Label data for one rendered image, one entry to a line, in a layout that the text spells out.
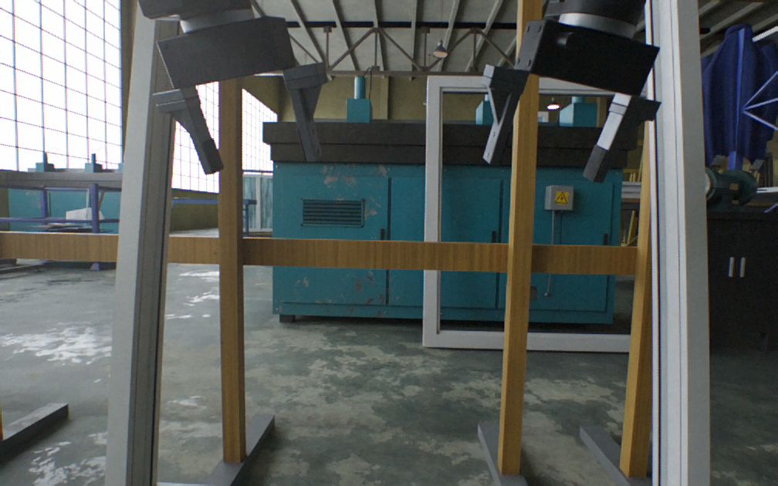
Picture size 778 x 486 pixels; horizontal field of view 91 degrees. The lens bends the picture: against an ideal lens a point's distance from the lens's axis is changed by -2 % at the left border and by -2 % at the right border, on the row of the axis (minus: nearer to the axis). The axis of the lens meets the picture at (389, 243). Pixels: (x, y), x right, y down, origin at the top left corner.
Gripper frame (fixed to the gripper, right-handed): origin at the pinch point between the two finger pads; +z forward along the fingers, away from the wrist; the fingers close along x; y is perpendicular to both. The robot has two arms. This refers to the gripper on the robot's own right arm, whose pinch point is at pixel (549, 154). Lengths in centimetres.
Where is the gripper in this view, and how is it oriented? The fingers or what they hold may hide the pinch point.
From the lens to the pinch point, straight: 51.2
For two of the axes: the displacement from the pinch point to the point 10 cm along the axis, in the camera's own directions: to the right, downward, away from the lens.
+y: 0.7, 4.7, -8.8
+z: -1.8, 8.7, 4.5
